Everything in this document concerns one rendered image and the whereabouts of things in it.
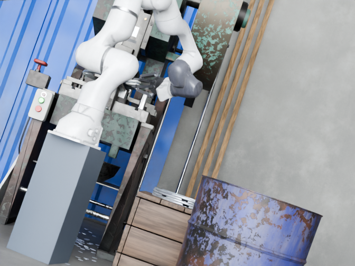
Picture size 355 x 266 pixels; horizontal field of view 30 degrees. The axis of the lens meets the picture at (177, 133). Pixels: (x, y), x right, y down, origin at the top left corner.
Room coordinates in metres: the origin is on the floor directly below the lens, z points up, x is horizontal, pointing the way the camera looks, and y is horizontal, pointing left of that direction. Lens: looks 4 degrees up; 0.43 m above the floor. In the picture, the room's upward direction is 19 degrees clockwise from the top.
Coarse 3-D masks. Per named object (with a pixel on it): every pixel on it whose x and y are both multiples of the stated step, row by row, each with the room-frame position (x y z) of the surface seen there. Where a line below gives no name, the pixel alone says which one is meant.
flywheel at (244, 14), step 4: (244, 4) 3.25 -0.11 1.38; (248, 4) 3.28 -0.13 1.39; (244, 8) 3.24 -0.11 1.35; (240, 12) 3.24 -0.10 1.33; (244, 12) 3.24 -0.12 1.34; (248, 12) 3.27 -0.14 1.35; (240, 16) 3.24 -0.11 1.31; (244, 16) 3.24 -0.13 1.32; (248, 16) 3.27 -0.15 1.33; (240, 20) 3.24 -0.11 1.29; (244, 20) 3.27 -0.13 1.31; (236, 24) 3.26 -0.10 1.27; (240, 24) 3.26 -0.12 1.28; (244, 24) 3.28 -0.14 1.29; (236, 28) 3.29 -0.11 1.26
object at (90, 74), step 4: (84, 72) 3.15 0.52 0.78; (88, 72) 3.12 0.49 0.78; (92, 72) 3.09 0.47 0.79; (96, 72) 3.06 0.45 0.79; (88, 76) 3.23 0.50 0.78; (92, 76) 3.19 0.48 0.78; (128, 80) 3.07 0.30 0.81; (124, 84) 3.20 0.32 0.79; (128, 88) 3.27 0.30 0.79; (132, 88) 3.25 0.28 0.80; (136, 88) 3.21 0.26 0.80
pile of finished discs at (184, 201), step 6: (156, 192) 2.64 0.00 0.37; (162, 192) 2.61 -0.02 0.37; (168, 192) 2.78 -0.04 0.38; (162, 198) 2.60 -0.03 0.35; (168, 198) 2.83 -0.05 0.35; (174, 198) 2.68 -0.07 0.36; (180, 198) 2.57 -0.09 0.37; (186, 198) 2.56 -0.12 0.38; (180, 204) 2.56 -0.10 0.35; (186, 204) 2.56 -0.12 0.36; (192, 204) 2.56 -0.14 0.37
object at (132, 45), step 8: (144, 16) 3.23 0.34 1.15; (136, 24) 3.23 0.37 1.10; (144, 24) 3.23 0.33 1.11; (136, 32) 3.23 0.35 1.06; (144, 32) 3.23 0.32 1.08; (128, 40) 3.23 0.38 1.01; (136, 40) 3.23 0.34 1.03; (120, 48) 3.20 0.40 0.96; (128, 48) 3.20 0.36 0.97; (136, 48) 3.23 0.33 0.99; (136, 56) 3.23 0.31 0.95
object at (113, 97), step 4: (96, 76) 3.02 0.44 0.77; (120, 84) 3.02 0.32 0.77; (120, 88) 3.16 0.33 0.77; (124, 88) 3.18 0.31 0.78; (116, 92) 3.14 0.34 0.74; (112, 96) 3.14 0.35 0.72; (116, 96) 3.15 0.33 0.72; (112, 100) 3.14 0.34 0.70; (108, 104) 3.13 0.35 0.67; (112, 104) 3.14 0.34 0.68; (108, 108) 3.14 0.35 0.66; (112, 108) 3.15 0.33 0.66
